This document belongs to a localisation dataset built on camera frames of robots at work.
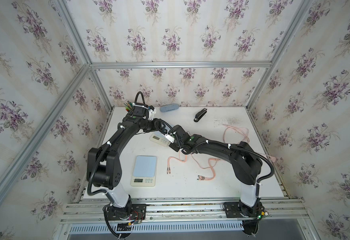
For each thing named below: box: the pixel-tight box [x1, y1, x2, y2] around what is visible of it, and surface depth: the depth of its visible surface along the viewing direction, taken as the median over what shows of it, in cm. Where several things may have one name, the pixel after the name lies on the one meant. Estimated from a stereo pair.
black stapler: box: [193, 108, 208, 123], surface depth 113 cm
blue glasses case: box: [159, 103, 179, 113], surface depth 121 cm
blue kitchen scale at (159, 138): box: [149, 131, 171, 147], surface depth 101 cm
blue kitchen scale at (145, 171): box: [130, 155, 158, 187], surface depth 88 cm
